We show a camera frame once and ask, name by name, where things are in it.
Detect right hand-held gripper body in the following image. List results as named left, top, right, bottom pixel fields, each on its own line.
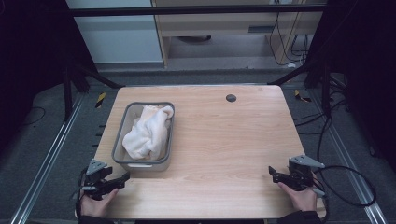
left=286, top=154, right=326, bottom=191

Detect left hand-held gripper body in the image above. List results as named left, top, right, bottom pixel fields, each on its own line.
left=81, top=158, right=114, bottom=201

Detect person's right hand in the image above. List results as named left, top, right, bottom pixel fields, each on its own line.
left=277, top=181, right=319, bottom=213

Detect person's left hand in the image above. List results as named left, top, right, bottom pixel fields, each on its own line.
left=79, top=188, right=120, bottom=219

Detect grey plastic basket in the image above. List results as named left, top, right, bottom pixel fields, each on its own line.
left=110, top=101, right=176, bottom=173

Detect white towel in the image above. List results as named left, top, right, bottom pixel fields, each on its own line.
left=121, top=105, right=176, bottom=161

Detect yellow black tape strip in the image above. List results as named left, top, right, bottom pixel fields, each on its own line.
left=94, top=91, right=107, bottom=109
left=293, top=89, right=313, bottom=104

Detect black curtain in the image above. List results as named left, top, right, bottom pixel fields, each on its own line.
left=0, top=0, right=98, bottom=153
left=305, top=0, right=396, bottom=174

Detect white cabinet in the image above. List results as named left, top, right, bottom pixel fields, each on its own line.
left=64, top=0, right=164, bottom=65

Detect light wooden desk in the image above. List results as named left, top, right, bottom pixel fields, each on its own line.
left=150, top=0, right=329, bottom=69

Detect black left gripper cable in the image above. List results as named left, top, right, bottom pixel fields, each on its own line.
left=74, top=167, right=89, bottom=219

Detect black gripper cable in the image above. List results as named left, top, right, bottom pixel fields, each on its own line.
left=74, top=167, right=89, bottom=219
left=312, top=164, right=378, bottom=208

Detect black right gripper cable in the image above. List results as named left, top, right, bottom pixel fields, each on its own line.
left=312, top=164, right=378, bottom=208

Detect aluminium floor rail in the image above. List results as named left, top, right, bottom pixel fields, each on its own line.
left=306, top=89, right=389, bottom=224
left=8, top=92, right=87, bottom=224

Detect black floor cables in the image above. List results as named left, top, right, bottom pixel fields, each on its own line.
left=293, top=74, right=353, bottom=163

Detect thin black floor cable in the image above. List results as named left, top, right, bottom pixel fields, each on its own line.
left=20, top=105, right=47, bottom=128

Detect black metal frame stand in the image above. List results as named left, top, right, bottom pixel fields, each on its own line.
left=61, top=60, right=126, bottom=123
left=266, top=60, right=333, bottom=119

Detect black desk cables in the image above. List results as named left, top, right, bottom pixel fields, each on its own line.
left=268, top=11, right=310, bottom=67

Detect black horizontal frame bar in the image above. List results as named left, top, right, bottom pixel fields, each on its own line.
left=68, top=4, right=327, bottom=18

